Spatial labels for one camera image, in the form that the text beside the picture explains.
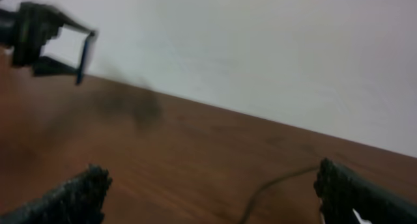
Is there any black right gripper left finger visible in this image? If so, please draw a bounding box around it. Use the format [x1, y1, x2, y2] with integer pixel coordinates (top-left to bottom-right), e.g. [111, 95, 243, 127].
[1, 165, 112, 224]

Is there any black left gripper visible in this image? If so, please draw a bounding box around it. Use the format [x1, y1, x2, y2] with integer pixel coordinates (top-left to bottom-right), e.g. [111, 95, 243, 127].
[12, 2, 96, 77]

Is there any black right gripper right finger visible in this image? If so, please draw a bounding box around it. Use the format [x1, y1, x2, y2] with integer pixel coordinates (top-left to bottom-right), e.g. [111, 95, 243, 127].
[313, 158, 416, 224]

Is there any blue Samsung Galaxy smartphone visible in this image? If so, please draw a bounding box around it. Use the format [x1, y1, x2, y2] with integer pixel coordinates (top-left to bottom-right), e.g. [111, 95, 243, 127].
[75, 31, 97, 85]

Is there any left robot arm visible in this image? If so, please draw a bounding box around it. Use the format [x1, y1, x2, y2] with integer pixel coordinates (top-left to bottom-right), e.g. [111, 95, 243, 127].
[1, 2, 97, 85]

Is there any black USB charging cable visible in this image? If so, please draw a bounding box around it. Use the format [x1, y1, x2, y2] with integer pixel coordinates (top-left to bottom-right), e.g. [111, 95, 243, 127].
[237, 164, 322, 224]

